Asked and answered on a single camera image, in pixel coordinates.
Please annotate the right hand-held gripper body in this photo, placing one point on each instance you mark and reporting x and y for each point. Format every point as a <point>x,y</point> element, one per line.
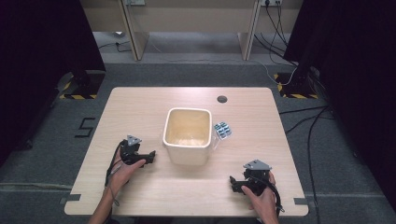
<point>257,177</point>

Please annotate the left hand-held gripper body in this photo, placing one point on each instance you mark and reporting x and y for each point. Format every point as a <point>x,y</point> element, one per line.
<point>130,152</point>

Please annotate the cream square plastic bin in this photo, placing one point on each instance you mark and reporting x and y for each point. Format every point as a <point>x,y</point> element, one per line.
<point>187,137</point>

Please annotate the blister pack of capsules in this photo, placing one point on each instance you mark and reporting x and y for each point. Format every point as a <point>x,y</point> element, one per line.
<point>222,130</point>

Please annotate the person's left hand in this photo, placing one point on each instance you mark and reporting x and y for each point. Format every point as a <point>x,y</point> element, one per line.
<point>123,174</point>

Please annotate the person's right hand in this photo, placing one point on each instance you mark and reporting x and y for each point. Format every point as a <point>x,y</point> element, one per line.
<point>264,202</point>

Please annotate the stand base with hazard stripes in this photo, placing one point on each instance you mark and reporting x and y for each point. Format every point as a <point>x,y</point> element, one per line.
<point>295,87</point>
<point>81,87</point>

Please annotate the black curtain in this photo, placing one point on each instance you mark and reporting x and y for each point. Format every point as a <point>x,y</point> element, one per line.
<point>355,77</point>
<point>43,62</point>

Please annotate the beige wooden desk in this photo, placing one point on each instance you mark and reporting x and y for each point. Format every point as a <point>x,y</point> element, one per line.
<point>193,15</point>

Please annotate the wall power socket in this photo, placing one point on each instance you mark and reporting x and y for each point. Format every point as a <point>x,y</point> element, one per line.
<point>271,2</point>

